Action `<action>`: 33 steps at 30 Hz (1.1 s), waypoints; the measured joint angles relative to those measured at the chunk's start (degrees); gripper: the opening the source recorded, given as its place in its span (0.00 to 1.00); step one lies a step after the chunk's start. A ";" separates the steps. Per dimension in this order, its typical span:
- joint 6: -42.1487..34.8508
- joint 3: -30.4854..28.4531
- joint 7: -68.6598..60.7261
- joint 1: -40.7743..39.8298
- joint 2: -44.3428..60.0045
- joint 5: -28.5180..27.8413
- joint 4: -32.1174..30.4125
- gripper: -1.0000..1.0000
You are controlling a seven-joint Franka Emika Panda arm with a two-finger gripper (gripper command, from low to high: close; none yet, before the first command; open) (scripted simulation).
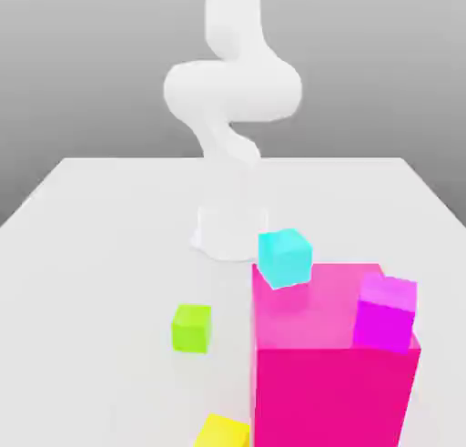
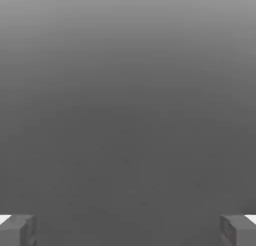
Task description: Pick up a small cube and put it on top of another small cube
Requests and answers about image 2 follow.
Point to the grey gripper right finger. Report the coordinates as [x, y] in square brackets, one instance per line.
[241, 232]

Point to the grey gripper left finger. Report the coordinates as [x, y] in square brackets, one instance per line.
[14, 232]

